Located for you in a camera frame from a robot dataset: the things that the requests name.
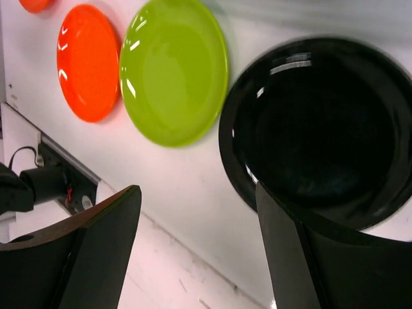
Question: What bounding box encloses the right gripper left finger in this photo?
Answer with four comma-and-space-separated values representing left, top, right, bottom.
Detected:
1, 185, 142, 308

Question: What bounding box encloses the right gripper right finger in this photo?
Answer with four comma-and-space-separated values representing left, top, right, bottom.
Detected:
256, 183, 411, 308

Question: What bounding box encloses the black plate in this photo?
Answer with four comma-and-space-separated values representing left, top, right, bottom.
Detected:
218, 37, 411, 230

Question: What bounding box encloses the lime green plate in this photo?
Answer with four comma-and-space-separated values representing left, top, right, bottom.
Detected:
119, 1, 229, 147

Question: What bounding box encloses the small orange plate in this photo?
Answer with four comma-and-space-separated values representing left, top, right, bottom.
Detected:
19, 0, 53, 14

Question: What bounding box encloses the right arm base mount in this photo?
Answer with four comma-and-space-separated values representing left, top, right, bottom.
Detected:
1, 143, 99, 215

